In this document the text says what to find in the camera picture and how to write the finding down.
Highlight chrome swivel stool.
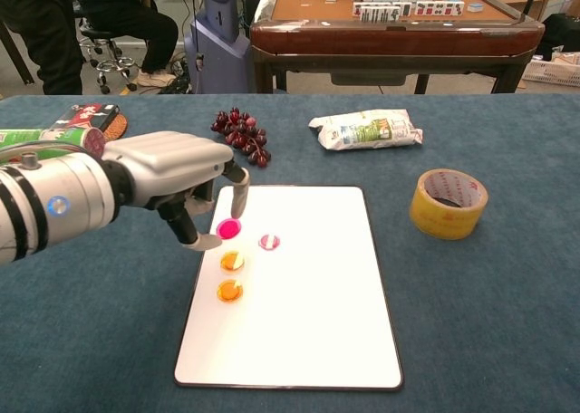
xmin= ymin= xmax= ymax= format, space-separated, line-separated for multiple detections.
xmin=76 ymin=18 xmax=140 ymax=95

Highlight mahjong tile row red faces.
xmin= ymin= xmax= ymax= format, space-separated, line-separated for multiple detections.
xmin=412 ymin=0 xmax=466 ymax=17

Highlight yellow packing tape roll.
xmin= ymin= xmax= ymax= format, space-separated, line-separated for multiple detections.
xmin=409 ymin=168 xmax=489 ymax=241

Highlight white rectangular board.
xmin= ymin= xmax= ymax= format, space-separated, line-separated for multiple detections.
xmin=173 ymin=185 xmax=404 ymax=391

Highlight white plastic basket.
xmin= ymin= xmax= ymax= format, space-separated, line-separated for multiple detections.
xmin=520 ymin=54 xmax=580 ymax=88

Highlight orange chip disc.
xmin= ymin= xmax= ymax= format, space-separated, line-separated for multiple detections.
xmin=219 ymin=250 xmax=247 ymax=274
xmin=216 ymin=279 xmax=245 ymax=303

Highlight blue table cloth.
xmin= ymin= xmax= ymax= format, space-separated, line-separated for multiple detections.
xmin=0 ymin=93 xmax=580 ymax=413

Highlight dark red grape bunch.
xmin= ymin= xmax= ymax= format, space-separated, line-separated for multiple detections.
xmin=209 ymin=107 xmax=272 ymax=168

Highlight standing person in black trousers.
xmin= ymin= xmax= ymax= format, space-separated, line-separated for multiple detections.
xmin=0 ymin=0 xmax=85 ymax=96

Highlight seated person in black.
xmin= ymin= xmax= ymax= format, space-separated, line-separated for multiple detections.
xmin=74 ymin=0 xmax=179 ymax=88

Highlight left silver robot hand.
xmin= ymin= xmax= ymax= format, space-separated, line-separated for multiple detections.
xmin=102 ymin=130 xmax=251 ymax=253

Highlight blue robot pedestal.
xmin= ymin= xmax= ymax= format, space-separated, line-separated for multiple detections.
xmin=183 ymin=0 xmax=253 ymax=95

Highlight round woven coaster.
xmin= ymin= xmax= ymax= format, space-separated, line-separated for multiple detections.
xmin=101 ymin=111 xmax=130 ymax=143

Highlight mahjong tile row black faces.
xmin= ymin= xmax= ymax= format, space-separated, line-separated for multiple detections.
xmin=352 ymin=1 xmax=414 ymax=24

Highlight green chips can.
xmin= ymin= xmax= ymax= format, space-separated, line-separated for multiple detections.
xmin=0 ymin=127 xmax=108 ymax=160

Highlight tangled black cables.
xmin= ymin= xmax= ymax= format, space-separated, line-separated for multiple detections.
xmin=156 ymin=54 xmax=196 ymax=95

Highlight black bag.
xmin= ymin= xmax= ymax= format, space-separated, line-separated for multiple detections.
xmin=536 ymin=13 xmax=580 ymax=63

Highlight pendant cable on pedestal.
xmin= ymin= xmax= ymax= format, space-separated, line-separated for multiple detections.
xmin=189 ymin=0 xmax=205 ymax=73

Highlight brown mahjong table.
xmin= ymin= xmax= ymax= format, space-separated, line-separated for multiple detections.
xmin=248 ymin=0 xmax=546 ymax=95

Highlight white green snack bag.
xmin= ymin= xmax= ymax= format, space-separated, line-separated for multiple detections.
xmin=307 ymin=108 xmax=424 ymax=152

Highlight red black printed box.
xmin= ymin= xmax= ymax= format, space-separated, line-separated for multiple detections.
xmin=48 ymin=103 xmax=121 ymax=133

